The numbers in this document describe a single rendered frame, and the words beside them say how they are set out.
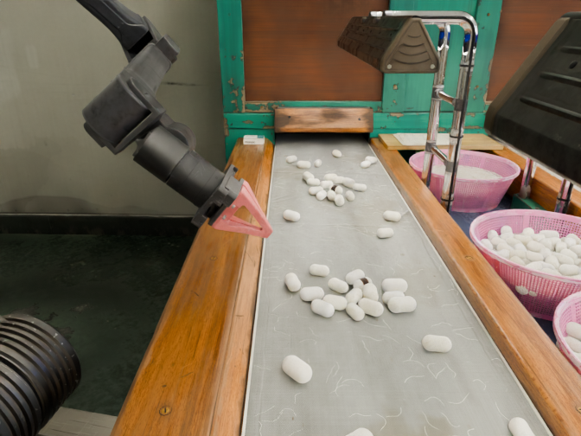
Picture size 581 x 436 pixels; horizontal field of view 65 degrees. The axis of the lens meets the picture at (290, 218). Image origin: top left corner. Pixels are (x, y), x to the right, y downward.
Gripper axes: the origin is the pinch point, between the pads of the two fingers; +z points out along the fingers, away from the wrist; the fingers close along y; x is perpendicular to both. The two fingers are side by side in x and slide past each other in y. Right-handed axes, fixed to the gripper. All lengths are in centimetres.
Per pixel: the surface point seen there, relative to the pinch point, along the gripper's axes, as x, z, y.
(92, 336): 111, -4, 83
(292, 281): 3.8, 8.0, -0.1
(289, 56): -14, -10, 86
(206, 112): 37, -24, 170
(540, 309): -15.7, 41.7, 2.9
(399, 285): -5.8, 19.9, -0.5
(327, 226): 1.0, 13.9, 23.3
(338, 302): 0.1, 13.1, -4.8
